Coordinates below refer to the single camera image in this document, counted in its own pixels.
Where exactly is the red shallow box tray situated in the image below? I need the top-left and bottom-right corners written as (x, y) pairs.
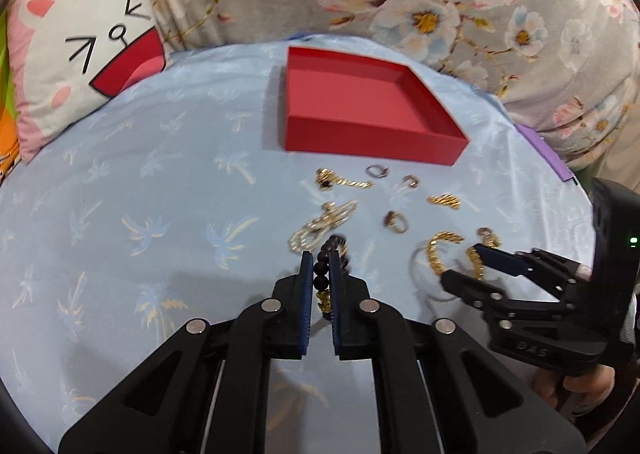
top-left (283, 46), bottom-right (469, 166)

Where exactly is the grey floral blanket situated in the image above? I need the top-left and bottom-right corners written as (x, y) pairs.
top-left (152, 0), bottom-right (639, 169)

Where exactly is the gold cuff bangle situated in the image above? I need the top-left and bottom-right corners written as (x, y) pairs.
top-left (425, 231), bottom-right (464, 277)

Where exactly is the gold chain piece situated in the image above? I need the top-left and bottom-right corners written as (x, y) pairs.
top-left (426, 193), bottom-right (462, 211)

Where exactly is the gold clover pendant necklace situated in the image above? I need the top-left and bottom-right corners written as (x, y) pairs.
top-left (314, 167), bottom-right (376, 192)

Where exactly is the white pearl bracelet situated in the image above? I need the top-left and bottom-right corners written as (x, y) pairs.
top-left (287, 198), bottom-right (360, 255)

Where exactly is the gold wristwatch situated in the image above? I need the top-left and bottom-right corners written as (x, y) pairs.
top-left (466, 227), bottom-right (501, 281)

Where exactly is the person's right hand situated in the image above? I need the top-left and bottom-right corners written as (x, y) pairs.
top-left (532, 365), bottom-right (615, 418)

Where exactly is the white pink cat pillow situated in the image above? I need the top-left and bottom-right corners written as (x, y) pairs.
top-left (8, 0), bottom-right (167, 163)

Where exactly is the light blue palm-print cushion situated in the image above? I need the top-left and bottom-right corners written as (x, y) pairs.
top-left (1, 43), bottom-right (593, 448)

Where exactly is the dark bead bracelet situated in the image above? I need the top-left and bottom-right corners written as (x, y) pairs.
top-left (310, 234), bottom-right (353, 321)

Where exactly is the gold ring dark stone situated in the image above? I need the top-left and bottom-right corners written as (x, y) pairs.
top-left (383, 211), bottom-right (409, 234)

